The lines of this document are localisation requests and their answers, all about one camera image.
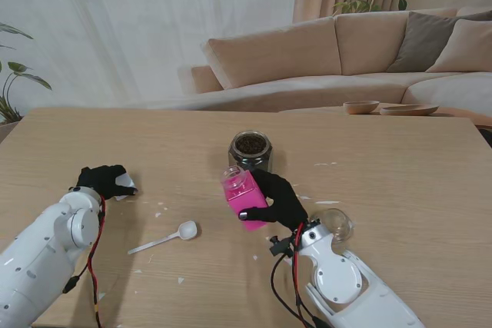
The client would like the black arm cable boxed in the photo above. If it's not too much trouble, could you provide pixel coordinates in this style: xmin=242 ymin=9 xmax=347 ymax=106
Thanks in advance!
xmin=62 ymin=245 xmax=96 ymax=294
xmin=270 ymin=254 xmax=324 ymax=328

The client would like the grey sofa cushion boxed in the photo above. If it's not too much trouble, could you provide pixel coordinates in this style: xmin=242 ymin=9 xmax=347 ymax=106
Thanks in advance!
xmin=386 ymin=11 xmax=492 ymax=74

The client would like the white sheer curtain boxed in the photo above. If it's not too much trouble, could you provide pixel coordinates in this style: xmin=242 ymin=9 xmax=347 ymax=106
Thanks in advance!
xmin=0 ymin=0 xmax=301 ymax=111

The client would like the pale green large-leaf houseplant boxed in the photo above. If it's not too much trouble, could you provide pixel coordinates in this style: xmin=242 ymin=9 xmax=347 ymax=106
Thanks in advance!
xmin=0 ymin=22 xmax=53 ymax=126

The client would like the shallow wooden plate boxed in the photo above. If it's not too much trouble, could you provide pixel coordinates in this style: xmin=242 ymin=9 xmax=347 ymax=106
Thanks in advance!
xmin=379 ymin=104 xmax=440 ymax=117

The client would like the glass jar of coffee beans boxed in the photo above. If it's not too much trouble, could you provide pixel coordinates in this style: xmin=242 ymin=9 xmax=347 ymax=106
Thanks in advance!
xmin=228 ymin=130 xmax=274 ymax=174

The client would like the clear glass jar lid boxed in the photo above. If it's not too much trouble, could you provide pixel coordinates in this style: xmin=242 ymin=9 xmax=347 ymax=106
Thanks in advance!
xmin=313 ymin=207 xmax=354 ymax=245

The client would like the pink square coffee jar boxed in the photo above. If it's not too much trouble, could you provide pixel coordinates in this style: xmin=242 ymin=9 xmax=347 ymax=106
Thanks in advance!
xmin=219 ymin=165 xmax=270 ymax=232

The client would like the beige sofa cushion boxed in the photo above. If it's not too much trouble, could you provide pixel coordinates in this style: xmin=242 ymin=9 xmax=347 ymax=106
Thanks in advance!
xmin=426 ymin=18 xmax=492 ymax=74

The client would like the white square jar lid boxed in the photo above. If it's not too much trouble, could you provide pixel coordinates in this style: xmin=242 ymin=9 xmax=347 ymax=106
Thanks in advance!
xmin=113 ymin=172 xmax=137 ymax=202

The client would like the white plastic measuring spoon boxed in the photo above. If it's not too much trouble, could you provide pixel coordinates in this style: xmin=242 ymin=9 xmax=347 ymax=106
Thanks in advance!
xmin=127 ymin=220 xmax=199 ymax=256

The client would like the beige fabric sofa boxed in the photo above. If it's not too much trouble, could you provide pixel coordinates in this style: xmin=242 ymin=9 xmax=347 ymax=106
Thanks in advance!
xmin=191 ymin=5 xmax=492 ymax=129

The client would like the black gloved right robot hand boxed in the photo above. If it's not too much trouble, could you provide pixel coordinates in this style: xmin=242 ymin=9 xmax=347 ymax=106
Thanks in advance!
xmin=238 ymin=168 xmax=310 ymax=234

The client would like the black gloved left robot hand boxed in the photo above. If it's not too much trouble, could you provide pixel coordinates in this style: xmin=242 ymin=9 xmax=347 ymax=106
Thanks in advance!
xmin=75 ymin=164 xmax=138 ymax=201

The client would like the small wooden bowl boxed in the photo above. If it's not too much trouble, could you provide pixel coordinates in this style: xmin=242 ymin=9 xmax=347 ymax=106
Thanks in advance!
xmin=343 ymin=100 xmax=381 ymax=115

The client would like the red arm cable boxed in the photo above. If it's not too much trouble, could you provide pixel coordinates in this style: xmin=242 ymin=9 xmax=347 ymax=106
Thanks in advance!
xmin=87 ymin=196 xmax=107 ymax=328
xmin=291 ymin=222 xmax=314 ymax=328

